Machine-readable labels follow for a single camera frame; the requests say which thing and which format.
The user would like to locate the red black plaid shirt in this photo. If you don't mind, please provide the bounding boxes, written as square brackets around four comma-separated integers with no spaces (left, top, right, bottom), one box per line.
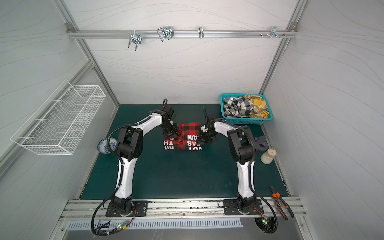
[164,122,203,151]

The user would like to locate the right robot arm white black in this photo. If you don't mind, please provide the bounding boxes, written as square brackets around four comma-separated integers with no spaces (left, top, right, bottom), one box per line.
[197,108,278,234]

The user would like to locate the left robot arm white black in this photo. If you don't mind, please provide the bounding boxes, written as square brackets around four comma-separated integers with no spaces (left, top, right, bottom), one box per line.
[91,99,178,237]

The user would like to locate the black white plaid shirt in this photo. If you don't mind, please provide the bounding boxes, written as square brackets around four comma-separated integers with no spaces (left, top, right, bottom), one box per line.
[223,97,255,118]

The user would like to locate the teal plastic basket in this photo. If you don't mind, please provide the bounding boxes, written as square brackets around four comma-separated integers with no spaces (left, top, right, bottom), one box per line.
[221,94,273,125]

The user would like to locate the dark grey plastic part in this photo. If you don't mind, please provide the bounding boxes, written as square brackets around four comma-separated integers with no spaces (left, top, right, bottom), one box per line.
[255,136,270,151]

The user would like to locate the yellow plaid shirt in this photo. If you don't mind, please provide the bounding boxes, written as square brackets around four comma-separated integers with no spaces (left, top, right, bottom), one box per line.
[244,95,270,119]

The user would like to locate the white tape roll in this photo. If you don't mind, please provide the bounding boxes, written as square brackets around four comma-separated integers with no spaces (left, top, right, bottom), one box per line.
[261,148,277,165]

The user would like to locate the blue white ceramic bowl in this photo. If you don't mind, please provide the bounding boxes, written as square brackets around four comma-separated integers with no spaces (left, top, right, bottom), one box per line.
[97,137,117,154]

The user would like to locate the metal U-bolt clamp left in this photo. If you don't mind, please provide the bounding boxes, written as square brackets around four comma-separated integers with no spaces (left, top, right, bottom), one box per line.
[128,33,142,51]

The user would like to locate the orange black pliers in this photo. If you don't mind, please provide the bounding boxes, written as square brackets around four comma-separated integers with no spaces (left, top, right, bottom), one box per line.
[270,186,295,221]

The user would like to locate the black round fan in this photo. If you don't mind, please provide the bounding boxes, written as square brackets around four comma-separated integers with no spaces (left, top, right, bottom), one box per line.
[254,217,278,234]

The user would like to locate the white wire basket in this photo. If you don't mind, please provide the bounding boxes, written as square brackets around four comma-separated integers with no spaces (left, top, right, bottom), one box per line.
[10,80,106,156]

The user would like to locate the metal bracket right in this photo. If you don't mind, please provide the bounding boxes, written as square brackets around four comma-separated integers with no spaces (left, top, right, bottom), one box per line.
[260,27,287,39]

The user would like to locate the aluminium crossbar rail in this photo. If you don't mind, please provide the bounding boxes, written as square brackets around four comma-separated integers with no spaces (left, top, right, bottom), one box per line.
[67,29,299,39]

